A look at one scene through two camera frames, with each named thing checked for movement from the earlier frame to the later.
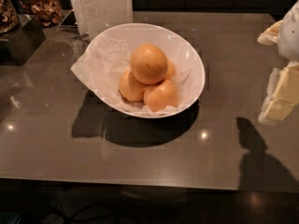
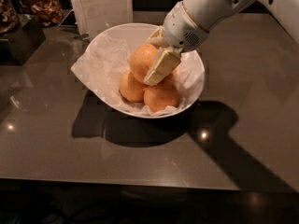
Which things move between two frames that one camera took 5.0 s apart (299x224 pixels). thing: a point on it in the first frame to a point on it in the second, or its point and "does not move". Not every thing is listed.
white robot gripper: x=290 y=35 to x=179 y=30
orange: x=149 y=64 does not move
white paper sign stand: x=99 y=7 does not move
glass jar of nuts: x=8 y=18 does not move
